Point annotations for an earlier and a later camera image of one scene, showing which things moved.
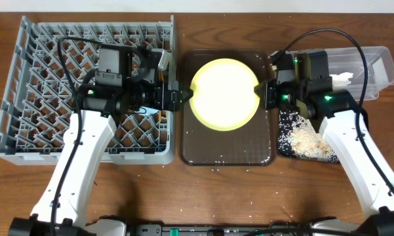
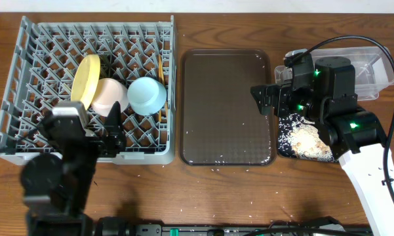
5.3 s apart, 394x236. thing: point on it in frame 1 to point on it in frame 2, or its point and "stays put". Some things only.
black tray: x=298 y=137 stays put
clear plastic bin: x=381 y=66 stays put
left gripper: x=172 y=96 to x=96 y=144
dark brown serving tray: x=254 y=145 stays put
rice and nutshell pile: x=297 y=137 stays put
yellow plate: x=224 y=97 to x=86 y=80
